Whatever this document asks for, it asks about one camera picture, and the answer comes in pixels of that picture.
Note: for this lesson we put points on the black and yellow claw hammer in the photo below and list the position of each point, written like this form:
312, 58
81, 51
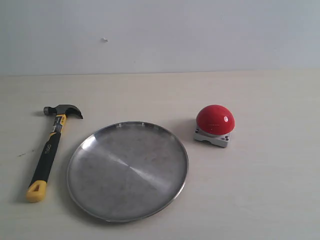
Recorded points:
36, 191

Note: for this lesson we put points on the red dome push button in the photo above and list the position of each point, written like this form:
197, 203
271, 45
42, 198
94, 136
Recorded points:
214, 124

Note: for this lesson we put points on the round stainless steel plate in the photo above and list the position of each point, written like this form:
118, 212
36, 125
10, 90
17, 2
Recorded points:
127, 171

